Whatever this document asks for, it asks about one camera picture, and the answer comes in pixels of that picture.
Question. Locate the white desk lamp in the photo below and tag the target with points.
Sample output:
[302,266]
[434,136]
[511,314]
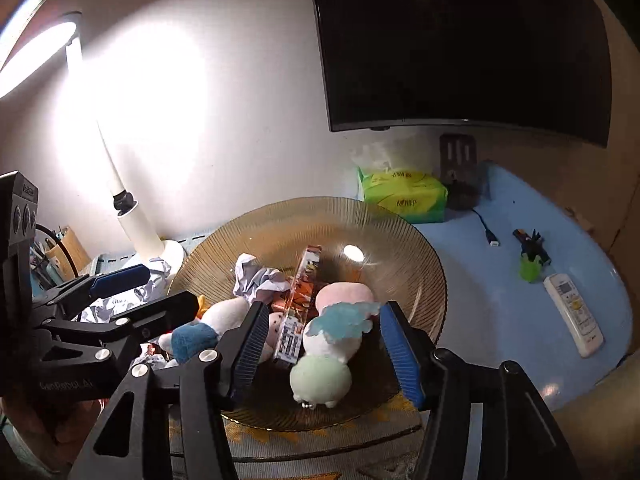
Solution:
[135,225]

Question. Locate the teal star toy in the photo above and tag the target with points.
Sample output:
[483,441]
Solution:
[345,317]

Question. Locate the wooden pen holder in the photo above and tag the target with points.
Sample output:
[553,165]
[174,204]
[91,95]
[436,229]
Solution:
[72,247]

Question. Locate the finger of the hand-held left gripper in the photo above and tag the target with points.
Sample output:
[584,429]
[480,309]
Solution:
[160,310]
[120,279]

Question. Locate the black wall television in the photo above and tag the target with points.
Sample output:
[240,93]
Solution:
[450,45]

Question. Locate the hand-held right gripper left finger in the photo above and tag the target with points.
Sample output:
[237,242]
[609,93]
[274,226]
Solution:
[250,355]

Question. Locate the green black toy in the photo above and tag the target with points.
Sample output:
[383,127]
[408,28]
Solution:
[530,260]

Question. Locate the white remote control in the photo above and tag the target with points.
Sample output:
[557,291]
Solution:
[575,315]

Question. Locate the wall power socket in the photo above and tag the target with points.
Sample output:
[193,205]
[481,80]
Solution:
[456,157]

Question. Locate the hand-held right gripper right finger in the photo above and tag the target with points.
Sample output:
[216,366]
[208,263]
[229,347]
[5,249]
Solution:
[400,355]

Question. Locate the crumpled white paper ball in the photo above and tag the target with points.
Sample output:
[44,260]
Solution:
[260,280]

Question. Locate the white plush with blue hat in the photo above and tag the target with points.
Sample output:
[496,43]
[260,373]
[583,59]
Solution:
[225,315]

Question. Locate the long red snack box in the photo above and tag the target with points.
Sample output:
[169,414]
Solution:
[295,320]

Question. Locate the green tissue pack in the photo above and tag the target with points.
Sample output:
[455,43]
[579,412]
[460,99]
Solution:
[405,192]

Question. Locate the pink white green dango plush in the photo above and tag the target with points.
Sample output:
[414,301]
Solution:
[325,375]

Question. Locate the pile of crumpled papers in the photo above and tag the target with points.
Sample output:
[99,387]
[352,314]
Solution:
[150,285]

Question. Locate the black power adapter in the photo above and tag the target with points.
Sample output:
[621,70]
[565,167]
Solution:
[462,195]

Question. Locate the amber ribbed glass bowl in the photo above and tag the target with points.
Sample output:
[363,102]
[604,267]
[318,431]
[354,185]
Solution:
[400,240]

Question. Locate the blue orange patterned rug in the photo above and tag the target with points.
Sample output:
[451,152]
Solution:
[310,452]

